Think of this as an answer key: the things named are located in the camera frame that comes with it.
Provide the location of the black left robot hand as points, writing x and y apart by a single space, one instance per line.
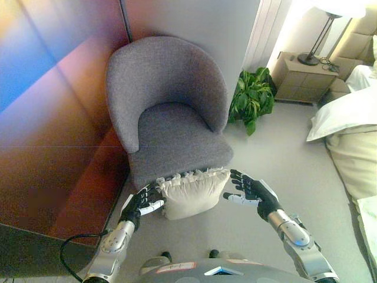
138 203

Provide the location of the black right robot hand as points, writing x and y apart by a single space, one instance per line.
260 194

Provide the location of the cream fringed pillow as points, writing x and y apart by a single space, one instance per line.
191 196

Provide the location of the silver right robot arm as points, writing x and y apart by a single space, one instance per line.
300 246

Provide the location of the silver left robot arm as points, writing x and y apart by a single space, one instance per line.
110 249

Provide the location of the white bed pillow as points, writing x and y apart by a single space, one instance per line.
344 116

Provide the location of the black left robot foot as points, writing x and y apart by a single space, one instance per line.
166 256

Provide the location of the black robot foot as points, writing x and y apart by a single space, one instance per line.
214 253
166 256

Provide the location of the black right robot foot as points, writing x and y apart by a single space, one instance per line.
214 253

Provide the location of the grey robot torso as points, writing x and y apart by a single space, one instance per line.
218 271

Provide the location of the grey upholstered armchair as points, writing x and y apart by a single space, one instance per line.
171 112

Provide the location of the cream bed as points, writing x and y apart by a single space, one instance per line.
356 165

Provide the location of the green potted plant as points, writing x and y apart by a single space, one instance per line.
250 94

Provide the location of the beige wooden nightstand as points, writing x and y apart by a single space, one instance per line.
306 79

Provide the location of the black table lamp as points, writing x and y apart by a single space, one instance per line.
321 35

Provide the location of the beige padded headboard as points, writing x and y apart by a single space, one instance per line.
357 41

